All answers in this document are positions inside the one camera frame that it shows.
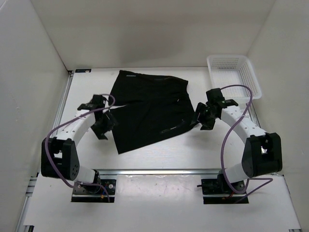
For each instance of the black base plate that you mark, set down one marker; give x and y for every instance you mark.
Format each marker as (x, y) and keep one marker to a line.
(213, 194)
(94, 194)

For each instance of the aluminium frame rail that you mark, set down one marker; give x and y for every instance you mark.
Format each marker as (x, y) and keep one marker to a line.
(157, 191)

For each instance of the white plastic basket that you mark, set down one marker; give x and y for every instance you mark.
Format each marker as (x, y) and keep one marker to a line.
(235, 71)

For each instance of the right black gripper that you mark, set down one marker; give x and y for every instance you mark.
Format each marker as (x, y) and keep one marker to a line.
(206, 125)

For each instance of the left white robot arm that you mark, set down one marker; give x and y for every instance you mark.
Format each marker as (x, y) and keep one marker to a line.
(59, 158)

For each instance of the black shorts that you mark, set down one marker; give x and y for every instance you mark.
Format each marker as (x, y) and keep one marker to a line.
(149, 109)

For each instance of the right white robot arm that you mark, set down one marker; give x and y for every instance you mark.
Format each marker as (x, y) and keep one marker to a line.
(262, 150)

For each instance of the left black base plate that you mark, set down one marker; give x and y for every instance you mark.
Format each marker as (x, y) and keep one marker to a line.
(94, 194)

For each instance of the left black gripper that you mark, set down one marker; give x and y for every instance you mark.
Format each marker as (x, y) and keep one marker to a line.
(112, 123)

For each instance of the small dark label sticker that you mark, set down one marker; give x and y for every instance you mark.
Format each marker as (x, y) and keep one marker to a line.
(83, 70)

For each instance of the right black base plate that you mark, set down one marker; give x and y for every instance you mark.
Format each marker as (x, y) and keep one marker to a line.
(213, 194)

